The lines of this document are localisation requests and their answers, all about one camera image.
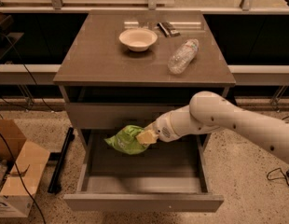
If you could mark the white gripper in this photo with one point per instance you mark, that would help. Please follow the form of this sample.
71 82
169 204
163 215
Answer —
161 129

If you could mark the green rice chip bag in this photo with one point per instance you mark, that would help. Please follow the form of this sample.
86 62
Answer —
125 140

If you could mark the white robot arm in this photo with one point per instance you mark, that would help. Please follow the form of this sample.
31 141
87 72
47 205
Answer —
209 112

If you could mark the open grey drawer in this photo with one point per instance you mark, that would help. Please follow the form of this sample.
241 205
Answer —
167 177

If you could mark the grey drawer cabinet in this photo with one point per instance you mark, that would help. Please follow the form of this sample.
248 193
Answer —
99 69

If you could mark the closed grey upper drawer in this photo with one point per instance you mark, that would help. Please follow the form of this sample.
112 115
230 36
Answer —
113 116

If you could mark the clear plastic water bottle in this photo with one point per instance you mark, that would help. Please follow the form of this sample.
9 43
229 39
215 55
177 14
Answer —
183 56

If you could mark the white paper bowl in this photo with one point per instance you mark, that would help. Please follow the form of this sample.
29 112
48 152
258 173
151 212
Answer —
138 39

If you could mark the black metal bar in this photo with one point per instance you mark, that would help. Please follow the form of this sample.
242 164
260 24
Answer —
59 157

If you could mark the dark snack bar wrapper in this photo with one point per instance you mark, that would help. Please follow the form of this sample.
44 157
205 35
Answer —
167 29

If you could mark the cardboard box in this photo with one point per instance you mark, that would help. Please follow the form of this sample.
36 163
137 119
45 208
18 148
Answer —
26 162

